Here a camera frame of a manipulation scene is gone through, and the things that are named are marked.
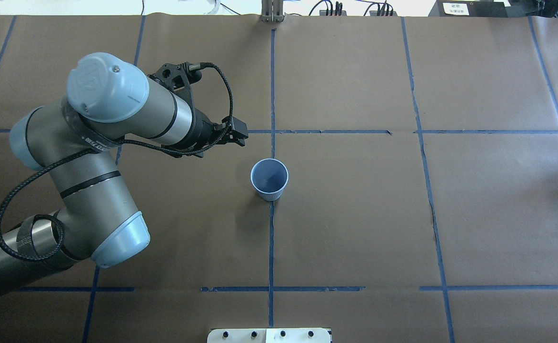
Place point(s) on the blue ribbed plastic cup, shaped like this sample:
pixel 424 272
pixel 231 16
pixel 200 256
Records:
pixel 269 177

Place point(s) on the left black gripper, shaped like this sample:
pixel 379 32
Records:
pixel 204 135

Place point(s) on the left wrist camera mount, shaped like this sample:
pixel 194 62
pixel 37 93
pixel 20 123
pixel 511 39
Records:
pixel 178 79

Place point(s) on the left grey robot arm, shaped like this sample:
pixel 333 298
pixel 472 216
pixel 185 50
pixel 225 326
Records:
pixel 180 110

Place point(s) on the aluminium frame post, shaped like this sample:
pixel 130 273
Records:
pixel 272 11

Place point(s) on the black power box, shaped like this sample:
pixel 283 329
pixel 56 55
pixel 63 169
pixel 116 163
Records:
pixel 468 8

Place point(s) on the white mounting pillar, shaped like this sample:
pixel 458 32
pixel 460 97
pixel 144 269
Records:
pixel 270 335

